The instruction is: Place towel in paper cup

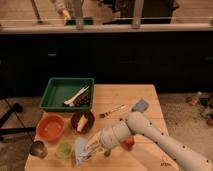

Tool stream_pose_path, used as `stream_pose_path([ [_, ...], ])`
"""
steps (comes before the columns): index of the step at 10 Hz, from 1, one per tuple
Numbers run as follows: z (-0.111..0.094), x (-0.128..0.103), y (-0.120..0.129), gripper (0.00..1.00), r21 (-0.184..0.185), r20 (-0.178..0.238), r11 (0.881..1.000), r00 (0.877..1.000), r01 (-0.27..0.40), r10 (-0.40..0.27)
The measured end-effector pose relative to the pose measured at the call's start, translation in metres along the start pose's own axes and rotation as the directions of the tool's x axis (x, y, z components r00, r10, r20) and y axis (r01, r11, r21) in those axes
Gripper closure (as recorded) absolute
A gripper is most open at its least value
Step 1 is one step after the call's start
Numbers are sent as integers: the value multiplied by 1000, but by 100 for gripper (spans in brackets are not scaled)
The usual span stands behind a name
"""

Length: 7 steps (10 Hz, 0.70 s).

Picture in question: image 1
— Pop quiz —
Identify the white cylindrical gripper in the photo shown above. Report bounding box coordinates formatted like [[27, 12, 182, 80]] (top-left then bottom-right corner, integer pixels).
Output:
[[86, 121, 131, 149]]

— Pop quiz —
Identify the light blue towel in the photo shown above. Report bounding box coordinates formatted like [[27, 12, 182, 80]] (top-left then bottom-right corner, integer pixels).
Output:
[[74, 137, 100, 166]]

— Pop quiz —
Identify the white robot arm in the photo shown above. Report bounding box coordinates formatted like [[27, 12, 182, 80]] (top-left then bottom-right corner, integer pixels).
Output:
[[85, 112, 213, 171]]

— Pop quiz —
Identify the green paper cup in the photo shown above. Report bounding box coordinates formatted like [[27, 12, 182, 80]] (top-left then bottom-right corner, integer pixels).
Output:
[[55, 141, 72, 159]]

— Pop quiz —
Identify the small green ball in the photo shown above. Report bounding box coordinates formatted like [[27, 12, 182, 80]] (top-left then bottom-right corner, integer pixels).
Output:
[[104, 149, 111, 157]]

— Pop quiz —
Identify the dark brown bowl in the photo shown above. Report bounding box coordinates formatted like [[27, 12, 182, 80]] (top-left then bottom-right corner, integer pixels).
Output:
[[70, 111, 95, 134]]

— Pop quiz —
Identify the yellow banana piece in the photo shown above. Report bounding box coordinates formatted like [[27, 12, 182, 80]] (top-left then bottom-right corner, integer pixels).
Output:
[[77, 116, 88, 132]]

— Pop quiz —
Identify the red tomato toy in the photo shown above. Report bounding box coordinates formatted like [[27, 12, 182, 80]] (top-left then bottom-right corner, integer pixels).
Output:
[[121, 136, 135, 151]]

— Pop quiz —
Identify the dark red food item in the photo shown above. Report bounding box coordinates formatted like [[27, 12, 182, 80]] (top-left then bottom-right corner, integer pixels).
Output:
[[73, 95, 90, 106]]

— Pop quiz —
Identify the white plastic spoon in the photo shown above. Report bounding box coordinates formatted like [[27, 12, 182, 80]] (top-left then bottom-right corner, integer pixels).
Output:
[[64, 86, 90, 106]]

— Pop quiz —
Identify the orange bowl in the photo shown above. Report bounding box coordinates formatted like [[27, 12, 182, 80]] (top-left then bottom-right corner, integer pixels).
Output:
[[36, 115, 65, 142]]

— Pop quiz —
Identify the blue grey sponge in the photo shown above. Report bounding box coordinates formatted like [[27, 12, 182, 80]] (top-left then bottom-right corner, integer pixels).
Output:
[[132, 99, 149, 113]]

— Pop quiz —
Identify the green plastic tray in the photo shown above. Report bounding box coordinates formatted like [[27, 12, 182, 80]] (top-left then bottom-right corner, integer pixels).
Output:
[[40, 77, 94, 112]]

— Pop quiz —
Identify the black stand leg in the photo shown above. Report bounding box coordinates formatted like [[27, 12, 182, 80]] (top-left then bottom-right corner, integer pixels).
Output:
[[0, 103, 36, 136]]

